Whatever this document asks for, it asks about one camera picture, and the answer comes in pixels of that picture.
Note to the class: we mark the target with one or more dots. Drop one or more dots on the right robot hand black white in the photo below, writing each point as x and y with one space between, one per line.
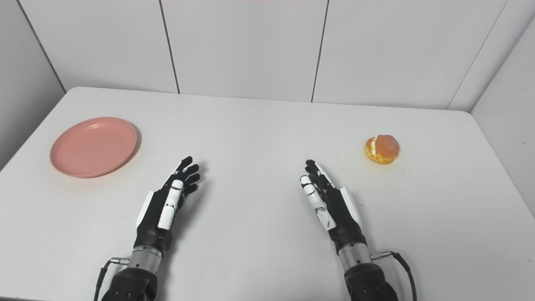
340 213

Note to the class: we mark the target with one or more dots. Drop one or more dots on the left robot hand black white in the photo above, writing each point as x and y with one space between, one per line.
155 217

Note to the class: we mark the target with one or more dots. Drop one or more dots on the orange cream puff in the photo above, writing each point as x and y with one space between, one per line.
382 149

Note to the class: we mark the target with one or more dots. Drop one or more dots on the pink round plate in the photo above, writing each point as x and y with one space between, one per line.
93 146

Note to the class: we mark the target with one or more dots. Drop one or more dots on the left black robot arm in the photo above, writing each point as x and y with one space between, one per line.
136 278

